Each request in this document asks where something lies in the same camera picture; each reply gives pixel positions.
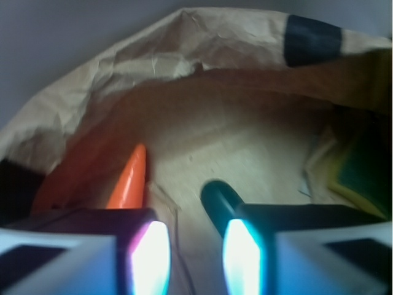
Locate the gripper right finger with light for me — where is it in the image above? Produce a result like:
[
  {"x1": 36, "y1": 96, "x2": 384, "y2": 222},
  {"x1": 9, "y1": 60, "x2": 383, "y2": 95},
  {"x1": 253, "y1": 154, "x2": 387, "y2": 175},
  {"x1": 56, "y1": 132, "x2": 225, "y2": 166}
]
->
[{"x1": 222, "y1": 204, "x2": 392, "y2": 294}]

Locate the gripper left finger with light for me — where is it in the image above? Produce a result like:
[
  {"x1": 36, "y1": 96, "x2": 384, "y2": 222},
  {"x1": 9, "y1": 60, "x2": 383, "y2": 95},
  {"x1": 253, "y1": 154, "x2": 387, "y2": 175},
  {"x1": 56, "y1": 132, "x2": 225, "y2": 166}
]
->
[{"x1": 1, "y1": 208, "x2": 171, "y2": 294}]

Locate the orange plastic carrot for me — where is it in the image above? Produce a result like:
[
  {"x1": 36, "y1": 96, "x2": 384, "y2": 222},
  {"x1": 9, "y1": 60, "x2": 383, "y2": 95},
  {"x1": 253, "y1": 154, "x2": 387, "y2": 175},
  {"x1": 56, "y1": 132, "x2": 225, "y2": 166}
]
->
[{"x1": 106, "y1": 144, "x2": 147, "y2": 210}]

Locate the dark green oval cucumber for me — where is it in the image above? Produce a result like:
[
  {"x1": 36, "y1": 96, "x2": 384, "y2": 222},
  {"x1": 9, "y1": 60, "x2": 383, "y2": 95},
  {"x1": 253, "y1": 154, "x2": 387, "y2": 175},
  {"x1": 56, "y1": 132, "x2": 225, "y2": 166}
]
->
[{"x1": 200, "y1": 179, "x2": 244, "y2": 238}]

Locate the green and yellow sponge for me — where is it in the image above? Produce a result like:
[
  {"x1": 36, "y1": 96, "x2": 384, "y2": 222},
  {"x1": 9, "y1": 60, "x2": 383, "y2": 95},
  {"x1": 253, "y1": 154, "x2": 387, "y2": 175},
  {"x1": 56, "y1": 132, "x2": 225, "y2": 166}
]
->
[{"x1": 327, "y1": 122, "x2": 392, "y2": 220}]

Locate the brown paper bag bin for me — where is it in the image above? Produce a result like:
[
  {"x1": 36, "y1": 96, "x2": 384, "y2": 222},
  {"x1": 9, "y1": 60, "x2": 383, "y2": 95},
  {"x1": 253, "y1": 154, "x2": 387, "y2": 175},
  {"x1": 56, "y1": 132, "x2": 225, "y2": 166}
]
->
[{"x1": 1, "y1": 8, "x2": 392, "y2": 294}]

